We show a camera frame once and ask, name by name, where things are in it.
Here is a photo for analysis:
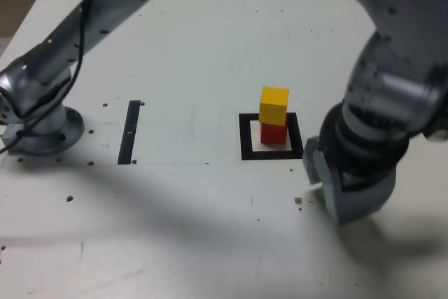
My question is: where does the red cube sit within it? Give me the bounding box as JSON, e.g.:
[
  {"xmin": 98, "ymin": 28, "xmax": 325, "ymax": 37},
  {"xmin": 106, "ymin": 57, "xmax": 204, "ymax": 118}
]
[{"xmin": 259, "ymin": 116, "xmax": 289, "ymax": 145}]

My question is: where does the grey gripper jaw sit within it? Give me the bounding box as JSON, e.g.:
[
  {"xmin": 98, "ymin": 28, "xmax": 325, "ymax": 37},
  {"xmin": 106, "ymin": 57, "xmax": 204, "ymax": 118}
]
[
  {"xmin": 302, "ymin": 136, "xmax": 330, "ymax": 185},
  {"xmin": 321, "ymin": 167, "xmax": 397, "ymax": 227}
]

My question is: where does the black tape strip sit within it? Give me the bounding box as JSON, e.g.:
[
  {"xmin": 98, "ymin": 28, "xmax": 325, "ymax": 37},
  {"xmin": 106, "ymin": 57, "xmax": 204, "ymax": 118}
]
[{"xmin": 117, "ymin": 99, "xmax": 141, "ymax": 166}]

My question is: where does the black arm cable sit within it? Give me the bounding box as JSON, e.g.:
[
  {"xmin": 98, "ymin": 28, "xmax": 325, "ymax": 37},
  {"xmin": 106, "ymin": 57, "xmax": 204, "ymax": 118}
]
[{"xmin": 0, "ymin": 0, "xmax": 106, "ymax": 155}]

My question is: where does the yellow cube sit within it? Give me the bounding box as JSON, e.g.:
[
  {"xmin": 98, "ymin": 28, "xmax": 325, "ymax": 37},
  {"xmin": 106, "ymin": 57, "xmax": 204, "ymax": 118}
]
[{"xmin": 258, "ymin": 85, "xmax": 291, "ymax": 127}]

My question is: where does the black tape square outline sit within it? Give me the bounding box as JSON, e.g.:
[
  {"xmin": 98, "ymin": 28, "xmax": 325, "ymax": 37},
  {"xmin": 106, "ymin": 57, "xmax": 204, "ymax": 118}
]
[{"xmin": 238, "ymin": 112, "xmax": 304, "ymax": 162}]

